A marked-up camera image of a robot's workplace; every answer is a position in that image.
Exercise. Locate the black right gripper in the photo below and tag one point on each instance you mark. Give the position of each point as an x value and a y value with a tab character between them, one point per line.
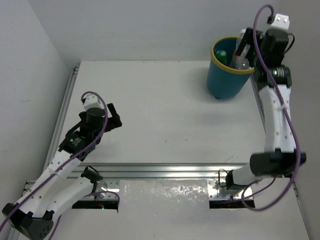
247	39

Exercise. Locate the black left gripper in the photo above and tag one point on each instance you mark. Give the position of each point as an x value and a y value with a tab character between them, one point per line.
110	120

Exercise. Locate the clear unlabelled plastic bottle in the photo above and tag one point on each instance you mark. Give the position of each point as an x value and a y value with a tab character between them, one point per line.
240	62

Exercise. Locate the green Sprite bottle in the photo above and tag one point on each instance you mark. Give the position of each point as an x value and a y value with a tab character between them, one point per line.
221	56

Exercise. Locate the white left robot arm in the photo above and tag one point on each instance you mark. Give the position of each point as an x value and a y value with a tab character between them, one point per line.
34	214

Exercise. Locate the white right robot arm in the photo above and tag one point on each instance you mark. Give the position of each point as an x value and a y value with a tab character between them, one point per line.
273	85

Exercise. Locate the blue bin with yellow rim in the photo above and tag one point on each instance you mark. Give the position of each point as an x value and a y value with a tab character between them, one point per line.
224	82

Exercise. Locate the white foam front board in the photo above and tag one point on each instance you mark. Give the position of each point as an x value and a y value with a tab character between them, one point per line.
179	210

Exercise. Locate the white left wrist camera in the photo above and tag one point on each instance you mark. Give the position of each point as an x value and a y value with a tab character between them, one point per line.
91	101

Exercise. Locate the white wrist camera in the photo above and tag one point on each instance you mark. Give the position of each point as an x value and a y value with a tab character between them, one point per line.
279	21
91	101

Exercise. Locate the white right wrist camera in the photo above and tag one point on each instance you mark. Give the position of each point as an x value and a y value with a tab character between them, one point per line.
279	21

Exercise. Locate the aluminium table edge rail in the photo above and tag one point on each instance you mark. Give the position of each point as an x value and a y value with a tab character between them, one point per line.
172	127

